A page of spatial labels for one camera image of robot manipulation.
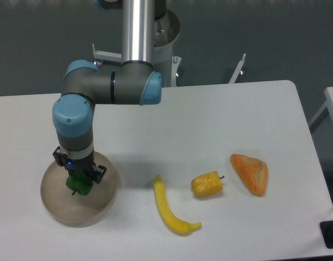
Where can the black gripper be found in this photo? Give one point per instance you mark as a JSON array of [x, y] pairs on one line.
[[85, 165]]

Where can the green bell pepper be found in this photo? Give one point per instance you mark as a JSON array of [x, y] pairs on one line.
[[79, 183]]

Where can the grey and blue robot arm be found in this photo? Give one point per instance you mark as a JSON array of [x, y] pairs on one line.
[[85, 86]]

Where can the beige round plate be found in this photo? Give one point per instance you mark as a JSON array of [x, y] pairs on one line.
[[78, 210]]

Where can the long yellow chili pepper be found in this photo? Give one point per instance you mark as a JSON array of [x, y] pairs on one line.
[[175, 224]]

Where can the yellow bell pepper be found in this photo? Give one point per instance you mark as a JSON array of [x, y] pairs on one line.
[[207, 184]]

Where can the orange bread wedge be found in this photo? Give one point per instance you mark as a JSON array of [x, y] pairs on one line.
[[253, 173]]

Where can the black device at right edge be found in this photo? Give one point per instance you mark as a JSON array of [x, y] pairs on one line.
[[327, 233]]

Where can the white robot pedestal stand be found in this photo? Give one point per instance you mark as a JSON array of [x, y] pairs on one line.
[[167, 29]]

